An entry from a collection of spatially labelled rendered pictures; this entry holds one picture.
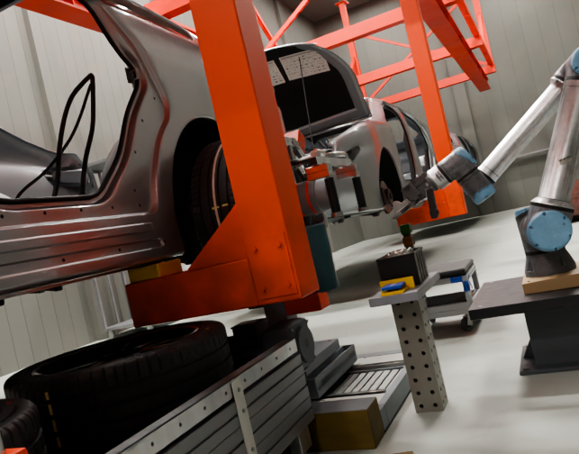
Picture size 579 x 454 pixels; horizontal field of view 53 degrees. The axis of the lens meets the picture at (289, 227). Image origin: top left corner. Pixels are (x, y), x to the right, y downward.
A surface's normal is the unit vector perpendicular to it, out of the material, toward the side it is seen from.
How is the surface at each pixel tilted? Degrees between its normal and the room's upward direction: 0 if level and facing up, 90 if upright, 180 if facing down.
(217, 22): 90
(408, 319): 90
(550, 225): 95
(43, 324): 90
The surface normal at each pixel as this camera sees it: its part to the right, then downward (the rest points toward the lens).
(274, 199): -0.40, 0.08
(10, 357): 0.89, -0.21
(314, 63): -0.09, 0.81
